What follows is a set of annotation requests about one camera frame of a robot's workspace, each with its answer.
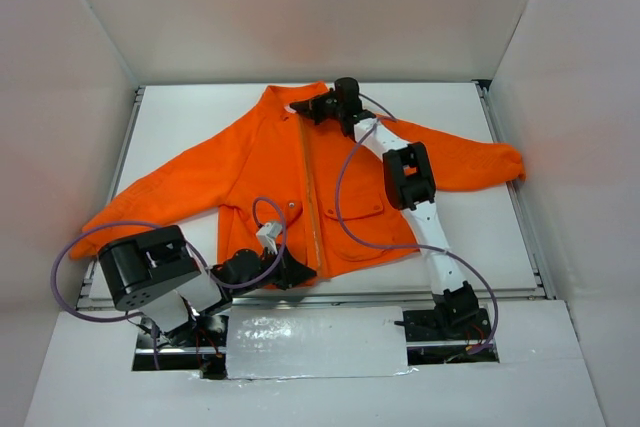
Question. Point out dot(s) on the aluminium left side rail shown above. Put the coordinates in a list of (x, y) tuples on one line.
[(93, 273)]

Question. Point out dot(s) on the white centre cover panel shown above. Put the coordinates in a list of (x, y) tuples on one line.
[(336, 342)]

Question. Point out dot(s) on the silver aluminium front rail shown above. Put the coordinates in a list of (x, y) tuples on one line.
[(362, 300)]

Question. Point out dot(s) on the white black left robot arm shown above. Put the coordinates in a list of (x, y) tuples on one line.
[(154, 273)]

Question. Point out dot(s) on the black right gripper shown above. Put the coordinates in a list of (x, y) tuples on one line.
[(320, 107)]

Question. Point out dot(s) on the aluminium right side rail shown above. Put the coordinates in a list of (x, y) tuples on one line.
[(537, 257)]

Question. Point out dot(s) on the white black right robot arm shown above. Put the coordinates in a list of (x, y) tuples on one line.
[(410, 189)]

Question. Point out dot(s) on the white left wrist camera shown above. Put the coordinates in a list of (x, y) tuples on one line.
[(267, 236)]

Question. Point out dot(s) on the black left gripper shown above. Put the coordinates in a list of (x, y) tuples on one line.
[(283, 270)]

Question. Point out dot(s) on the orange zip-up jacket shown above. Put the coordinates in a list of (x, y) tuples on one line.
[(220, 159)]

